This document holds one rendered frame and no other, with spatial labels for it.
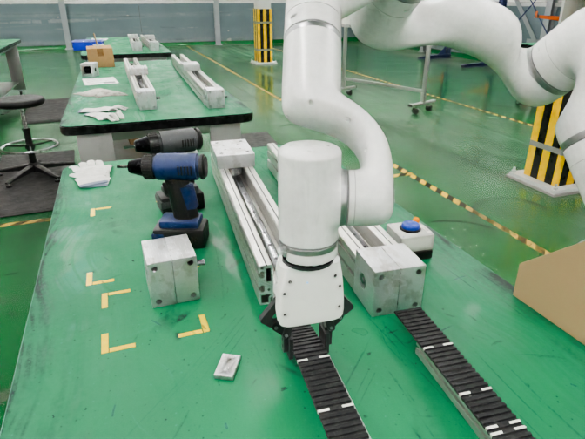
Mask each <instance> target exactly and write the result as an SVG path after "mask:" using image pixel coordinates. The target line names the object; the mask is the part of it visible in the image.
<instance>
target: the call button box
mask: <svg viewBox="0 0 585 439"><path fill-rule="evenodd" d="M401 223H402V222H400V223H392V224H387V233H388V234H389V235H390V236H391V237H392V238H393V239H394V240H395V241H396V242H397V243H398V244H400V243H404V244H405V245H406V246H407V247H408V248H409V249H410V250H411V251H412V252H413V253H414V254H416V255H417V256H418V257H419V258H420V259H421V260H423V259H429V258H432V253H433V250H432V249H433V245H434V234H433V233H432V232H431V231H430V230H429V229H428V228H426V227H425V226H424V225H422V224H421V223H420V222H419V224H420V229H419V230H416V231H408V230H405V229H403V228H402V227H401Z"/></svg>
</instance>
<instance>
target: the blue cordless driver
mask: <svg viewBox="0 0 585 439"><path fill-rule="evenodd" d="M117 168H128V172H129V173H132V174H136V175H139V176H143V177H144V178H145V179H156V178H157V180H164V182H163V183H162V185H163V188H164V191H165V194H168V195H169V199H170V202H171V209H172V213H164V215H163V216H162V218H161V219H159V221H158V223H157V225H155V227H154V229H153V231H152V234H151V237H152V239H153V240H154V239H159V238H164V237H171V236H176V235H181V234H187V236H188V238H189V241H190V242H191V244H192V248H204V247H205V243H206V242H207V239H208V236H209V226H208V219H207V218H203V214H202V213H199V212H198V208H197V207H198V199H197V195H196V192H195V188H194V184H193V183H192V182H189V180H198V179H199V178H201V179H205V178H206V177H207V174H208V161H207V157H206V156H205V155H204V154H200V155H198V153H157V154H156V155H155V154H144V156H143V157H141V158H137V159H131V160H129V161H128V165H117Z"/></svg>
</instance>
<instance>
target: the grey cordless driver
mask: <svg viewBox="0 0 585 439"><path fill-rule="evenodd" d="M202 146H203V136H202V132H201V131H200V130H199V129H198V128H194V130H193V128H185V129H177V130H169V131H161V132H158V134H157V133H155V132H152V133H147V135H146V136H145V137H143V138H139V139H137V140H134V145H127V146H124V149H128V148H135V151H136V152H144V153H150V154H155V155H156V154H157V153H186V152H190V151H196V149H198V150H199V149H201V147H202ZM189 182H192V183H193V184H194V188H195V192H196V195H197V199H198V207H197V208H198V209H202V208H205V196H204V193H203V192H202V191H201V189H200V188H199V187H198V185H197V184H196V183H195V180H189ZM155 200H156V201H157V205H158V208H159V210H160V211H161V213H162V214H163V215H164V213H172V209H171V202H170V199H169V195H168V194H165V191H164V188H163V185H161V190H160V191H156V194H155Z"/></svg>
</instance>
